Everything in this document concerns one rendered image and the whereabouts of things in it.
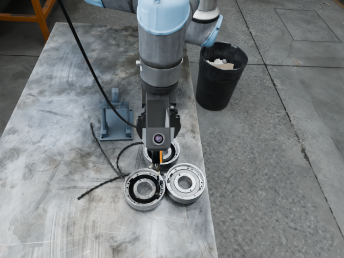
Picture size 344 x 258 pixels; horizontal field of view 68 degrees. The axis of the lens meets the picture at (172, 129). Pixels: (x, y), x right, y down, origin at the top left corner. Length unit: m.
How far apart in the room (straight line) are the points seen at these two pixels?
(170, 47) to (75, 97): 0.59
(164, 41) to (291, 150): 1.71
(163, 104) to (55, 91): 0.58
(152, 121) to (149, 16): 0.19
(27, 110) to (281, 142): 1.65
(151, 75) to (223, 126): 1.55
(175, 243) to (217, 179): 1.07
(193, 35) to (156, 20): 0.57
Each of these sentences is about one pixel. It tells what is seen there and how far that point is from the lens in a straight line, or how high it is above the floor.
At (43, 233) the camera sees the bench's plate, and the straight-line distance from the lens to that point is 0.71.
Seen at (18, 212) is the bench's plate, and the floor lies 0.80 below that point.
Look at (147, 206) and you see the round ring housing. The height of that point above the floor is 0.84.
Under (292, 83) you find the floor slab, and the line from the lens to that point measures 2.60.
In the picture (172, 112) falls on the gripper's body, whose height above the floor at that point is 1.06.
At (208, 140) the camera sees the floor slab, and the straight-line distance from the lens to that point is 1.85.
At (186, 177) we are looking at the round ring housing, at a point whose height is 0.82.
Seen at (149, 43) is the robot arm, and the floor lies 1.22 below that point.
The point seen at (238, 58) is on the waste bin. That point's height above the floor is 0.37.
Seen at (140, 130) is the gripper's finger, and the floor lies 1.00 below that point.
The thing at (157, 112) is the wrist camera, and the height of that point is 1.09.
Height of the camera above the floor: 1.43
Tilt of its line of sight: 50 degrees down
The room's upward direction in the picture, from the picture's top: 7 degrees clockwise
